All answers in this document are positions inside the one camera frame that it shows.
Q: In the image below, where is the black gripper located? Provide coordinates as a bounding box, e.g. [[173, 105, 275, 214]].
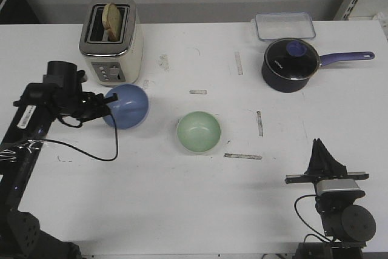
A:
[[285, 138, 369, 214], [59, 92, 118, 128]]

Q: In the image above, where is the blue bowl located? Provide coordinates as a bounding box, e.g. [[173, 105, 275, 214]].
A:
[[105, 84, 149, 129]]

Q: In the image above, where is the green bowl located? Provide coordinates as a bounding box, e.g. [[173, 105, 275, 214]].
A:
[[176, 111, 221, 153]]

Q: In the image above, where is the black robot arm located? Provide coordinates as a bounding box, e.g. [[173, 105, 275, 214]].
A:
[[285, 139, 376, 258], [1, 61, 118, 258]]

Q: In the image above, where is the cream and chrome toaster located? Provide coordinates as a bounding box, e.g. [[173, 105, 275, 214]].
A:
[[79, 0, 144, 87]]

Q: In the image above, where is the toast slice in toaster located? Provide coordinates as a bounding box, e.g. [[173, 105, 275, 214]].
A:
[[101, 2, 122, 41]]

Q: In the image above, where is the dark blue saucepan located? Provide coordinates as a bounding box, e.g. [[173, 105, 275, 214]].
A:
[[261, 52, 375, 93]]

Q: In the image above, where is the glass pot lid blue knob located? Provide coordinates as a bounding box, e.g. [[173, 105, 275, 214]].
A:
[[264, 38, 319, 80]]

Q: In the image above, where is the clear plastic food container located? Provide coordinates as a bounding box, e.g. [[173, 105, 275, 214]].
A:
[[252, 12, 316, 41]]

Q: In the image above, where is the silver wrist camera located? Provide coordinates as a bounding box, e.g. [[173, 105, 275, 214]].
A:
[[315, 178, 365, 199]]

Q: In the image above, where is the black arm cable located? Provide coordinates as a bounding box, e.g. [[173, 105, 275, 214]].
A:
[[39, 110, 119, 162], [294, 194, 334, 244]]

